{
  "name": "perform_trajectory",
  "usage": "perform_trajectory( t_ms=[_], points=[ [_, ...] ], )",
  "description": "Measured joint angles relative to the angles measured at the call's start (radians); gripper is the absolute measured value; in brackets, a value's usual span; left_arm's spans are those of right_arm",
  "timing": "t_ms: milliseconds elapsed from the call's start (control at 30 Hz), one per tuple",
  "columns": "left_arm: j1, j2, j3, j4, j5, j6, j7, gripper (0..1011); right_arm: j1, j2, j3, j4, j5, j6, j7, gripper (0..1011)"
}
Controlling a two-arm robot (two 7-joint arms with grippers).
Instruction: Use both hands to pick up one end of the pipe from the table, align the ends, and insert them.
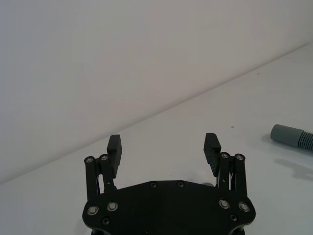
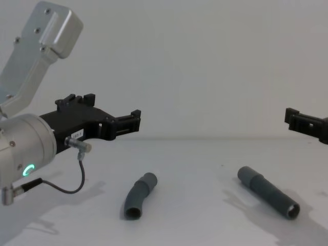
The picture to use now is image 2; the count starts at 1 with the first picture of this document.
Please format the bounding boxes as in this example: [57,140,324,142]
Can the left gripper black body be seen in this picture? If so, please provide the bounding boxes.
[38,93,116,156]

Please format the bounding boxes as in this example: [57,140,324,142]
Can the white table cloth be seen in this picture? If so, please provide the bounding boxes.
[0,137,328,246]

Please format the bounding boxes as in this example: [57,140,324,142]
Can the thin dark cable silver plugs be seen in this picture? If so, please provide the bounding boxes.
[1,136,93,207]

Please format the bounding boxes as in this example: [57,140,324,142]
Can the straight grey plastic tube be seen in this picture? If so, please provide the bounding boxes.
[237,166,301,220]

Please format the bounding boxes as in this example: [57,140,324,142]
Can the curved grey plastic tube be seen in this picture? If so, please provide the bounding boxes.
[124,172,158,221]

